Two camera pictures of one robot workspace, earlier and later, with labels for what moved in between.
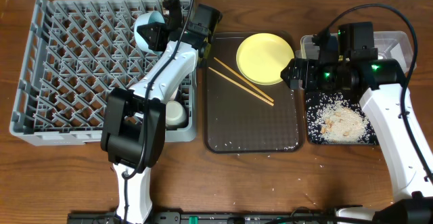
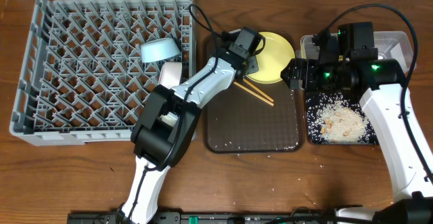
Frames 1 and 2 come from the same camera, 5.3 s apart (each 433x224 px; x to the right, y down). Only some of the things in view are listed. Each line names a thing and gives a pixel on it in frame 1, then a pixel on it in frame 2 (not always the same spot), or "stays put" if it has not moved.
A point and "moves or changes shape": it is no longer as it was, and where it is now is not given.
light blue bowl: [145, 18] moves or changes shape
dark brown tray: [243, 116] stays put
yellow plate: [262, 57] stays put
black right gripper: [310, 65] stays put
